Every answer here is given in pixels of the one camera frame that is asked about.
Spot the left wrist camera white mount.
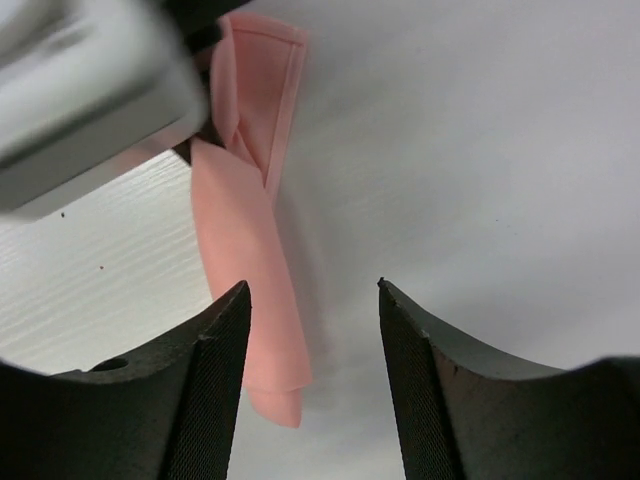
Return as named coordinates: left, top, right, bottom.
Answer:
left=1, top=1, right=206, bottom=220

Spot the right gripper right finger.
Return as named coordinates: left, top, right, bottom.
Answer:
left=378, top=279, right=639, bottom=479

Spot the pink cloth napkin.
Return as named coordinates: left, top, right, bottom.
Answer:
left=191, top=11, right=312, bottom=428

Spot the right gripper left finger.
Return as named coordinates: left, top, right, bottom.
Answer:
left=1, top=282, right=251, bottom=479

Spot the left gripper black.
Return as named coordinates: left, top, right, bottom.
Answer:
left=157, top=0, right=249, bottom=165

